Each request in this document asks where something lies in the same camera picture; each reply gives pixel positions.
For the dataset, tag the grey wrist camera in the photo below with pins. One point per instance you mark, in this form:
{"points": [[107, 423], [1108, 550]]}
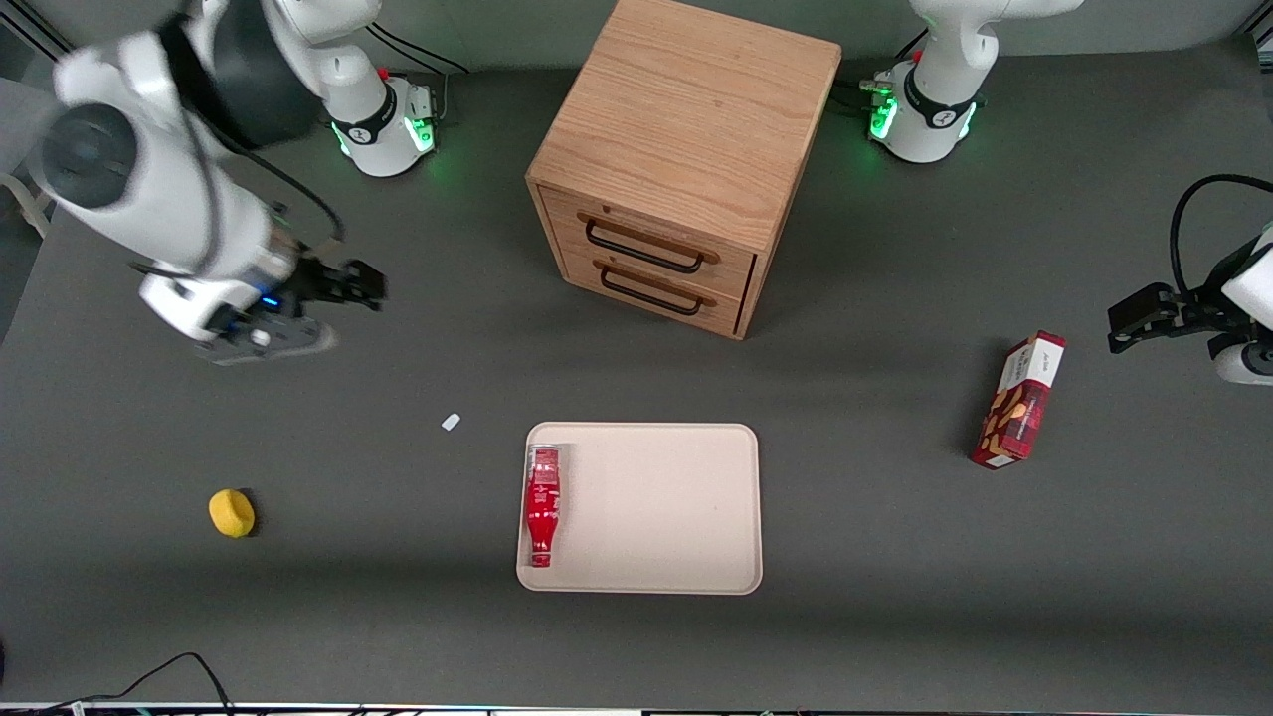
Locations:
{"points": [[269, 343], [1243, 363]]}

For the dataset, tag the wooden drawer cabinet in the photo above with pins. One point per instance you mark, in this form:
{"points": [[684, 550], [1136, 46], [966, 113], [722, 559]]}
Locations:
{"points": [[686, 109]]}

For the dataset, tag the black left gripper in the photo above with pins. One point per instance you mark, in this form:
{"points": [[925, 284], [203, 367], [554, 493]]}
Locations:
{"points": [[1192, 304]]}

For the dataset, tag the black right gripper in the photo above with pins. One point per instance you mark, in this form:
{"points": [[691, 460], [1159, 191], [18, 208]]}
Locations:
{"points": [[320, 281]]}

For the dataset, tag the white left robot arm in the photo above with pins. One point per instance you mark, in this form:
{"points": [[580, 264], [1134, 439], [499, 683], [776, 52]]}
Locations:
{"points": [[935, 109]]}

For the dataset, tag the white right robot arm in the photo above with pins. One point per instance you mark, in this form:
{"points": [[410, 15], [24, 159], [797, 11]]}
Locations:
{"points": [[149, 199]]}

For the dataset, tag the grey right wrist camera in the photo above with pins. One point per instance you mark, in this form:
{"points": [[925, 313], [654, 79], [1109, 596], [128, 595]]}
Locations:
{"points": [[269, 343]]}

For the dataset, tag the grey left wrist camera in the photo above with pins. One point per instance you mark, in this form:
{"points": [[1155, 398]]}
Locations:
{"points": [[1243, 363]]}

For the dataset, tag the beige rectangular tray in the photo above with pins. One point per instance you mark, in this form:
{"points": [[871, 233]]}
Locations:
{"points": [[656, 507]]}

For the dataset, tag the yellow lemon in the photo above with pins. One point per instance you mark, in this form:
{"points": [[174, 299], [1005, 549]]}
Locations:
{"points": [[231, 513]]}

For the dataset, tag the red coke bottle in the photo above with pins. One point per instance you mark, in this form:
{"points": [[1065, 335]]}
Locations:
{"points": [[542, 502]]}

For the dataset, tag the red snack box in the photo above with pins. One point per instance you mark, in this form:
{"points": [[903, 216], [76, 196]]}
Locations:
{"points": [[1019, 403]]}

